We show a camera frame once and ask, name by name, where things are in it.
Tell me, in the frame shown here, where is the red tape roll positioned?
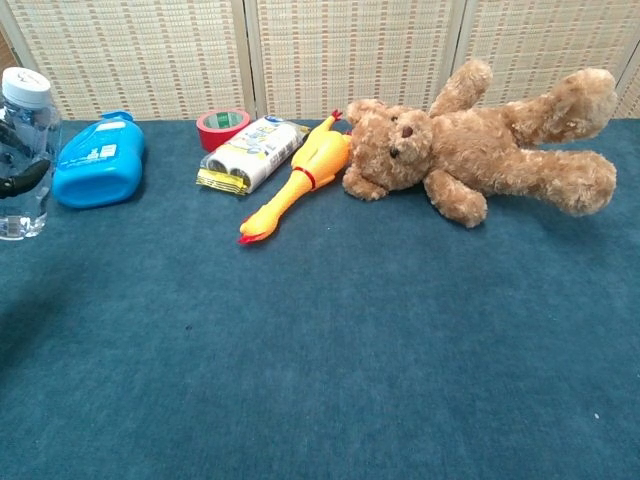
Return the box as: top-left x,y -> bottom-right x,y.
195,109 -> 252,153

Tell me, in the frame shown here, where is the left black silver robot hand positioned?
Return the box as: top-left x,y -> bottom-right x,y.
0,120 -> 54,201

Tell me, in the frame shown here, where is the yellow rubber chicken toy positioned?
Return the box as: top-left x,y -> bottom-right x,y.
237,109 -> 353,246

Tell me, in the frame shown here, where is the brown teddy bear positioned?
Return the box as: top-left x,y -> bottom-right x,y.
341,58 -> 620,230

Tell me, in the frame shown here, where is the blue detergent pump bottle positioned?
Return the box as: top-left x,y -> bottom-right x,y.
51,110 -> 147,210

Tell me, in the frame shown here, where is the blue felt table cover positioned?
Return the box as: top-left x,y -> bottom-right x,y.
0,118 -> 640,480

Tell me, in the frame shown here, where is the pack of rolled garbage bags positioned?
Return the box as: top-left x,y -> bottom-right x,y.
195,114 -> 312,197

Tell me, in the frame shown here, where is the woven folding screen panel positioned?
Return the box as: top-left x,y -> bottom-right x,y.
244,0 -> 467,122
0,0 -> 257,122
0,24 -> 17,71
614,62 -> 640,120
452,0 -> 640,121

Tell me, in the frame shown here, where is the transparent water bottle white cap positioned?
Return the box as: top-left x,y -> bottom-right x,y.
0,66 -> 64,242

